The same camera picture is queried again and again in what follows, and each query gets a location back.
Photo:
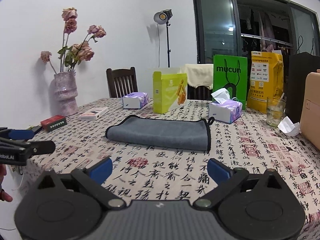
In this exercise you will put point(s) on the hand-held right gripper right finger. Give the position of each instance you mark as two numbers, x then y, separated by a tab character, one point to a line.
217	171

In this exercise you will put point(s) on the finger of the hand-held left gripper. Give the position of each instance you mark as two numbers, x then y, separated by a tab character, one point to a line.
21	134
41	147

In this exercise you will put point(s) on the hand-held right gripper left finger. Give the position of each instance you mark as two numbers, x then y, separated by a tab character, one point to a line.
102	171

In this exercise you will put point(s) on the grey towel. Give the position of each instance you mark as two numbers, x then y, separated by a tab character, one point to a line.
160	132

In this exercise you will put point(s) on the person's left hand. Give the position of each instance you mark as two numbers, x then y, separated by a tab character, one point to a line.
3	176

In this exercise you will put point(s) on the red box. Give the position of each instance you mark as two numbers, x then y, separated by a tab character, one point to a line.
53	123

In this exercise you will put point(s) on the pink speckled vase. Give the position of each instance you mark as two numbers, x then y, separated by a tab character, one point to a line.
65	97

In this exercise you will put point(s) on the flat white box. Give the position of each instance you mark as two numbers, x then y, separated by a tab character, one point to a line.
93	113

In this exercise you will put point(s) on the purple tissue pack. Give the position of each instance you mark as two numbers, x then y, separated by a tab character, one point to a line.
133	101
225	111

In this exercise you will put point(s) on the dark wooden chair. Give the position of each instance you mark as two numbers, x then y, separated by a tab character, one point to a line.
121	82
200	93

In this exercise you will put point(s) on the clear drinking glass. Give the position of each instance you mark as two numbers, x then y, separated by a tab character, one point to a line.
275	112

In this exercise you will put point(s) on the crumpled white paper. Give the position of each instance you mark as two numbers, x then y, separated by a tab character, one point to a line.
288	127

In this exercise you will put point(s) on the lime green carton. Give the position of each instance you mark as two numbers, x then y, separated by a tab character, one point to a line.
167	95

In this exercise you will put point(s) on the green paper bag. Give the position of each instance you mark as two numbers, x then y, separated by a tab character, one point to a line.
228	75

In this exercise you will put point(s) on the cream cloth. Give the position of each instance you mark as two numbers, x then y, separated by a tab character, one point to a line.
198	75

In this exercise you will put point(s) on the yellow paper bag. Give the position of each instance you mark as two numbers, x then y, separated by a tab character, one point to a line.
266	85

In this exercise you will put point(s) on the dried pink roses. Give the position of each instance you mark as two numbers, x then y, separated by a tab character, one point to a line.
80	51

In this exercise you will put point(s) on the pink case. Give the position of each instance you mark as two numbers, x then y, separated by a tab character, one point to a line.
311	110

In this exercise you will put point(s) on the black bag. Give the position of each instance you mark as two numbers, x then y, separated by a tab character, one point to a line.
297	85

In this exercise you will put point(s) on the sliding glass door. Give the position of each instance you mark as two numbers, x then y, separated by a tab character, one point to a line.
217	25

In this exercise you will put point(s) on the hanging clothes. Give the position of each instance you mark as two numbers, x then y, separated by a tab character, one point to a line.
263	30

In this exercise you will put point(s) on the studio light on stand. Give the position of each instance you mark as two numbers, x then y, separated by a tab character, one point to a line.
161	17

